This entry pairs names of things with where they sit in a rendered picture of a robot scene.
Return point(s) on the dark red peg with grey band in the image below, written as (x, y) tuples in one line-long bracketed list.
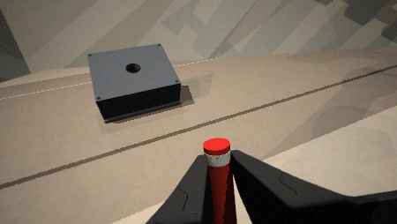
[(217, 152)]

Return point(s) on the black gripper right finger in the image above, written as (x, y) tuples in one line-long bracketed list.
[(272, 196)]

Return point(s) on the grey square panel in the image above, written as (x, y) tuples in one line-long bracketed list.
[(134, 81)]

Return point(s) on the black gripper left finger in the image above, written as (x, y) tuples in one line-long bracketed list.
[(191, 201)]

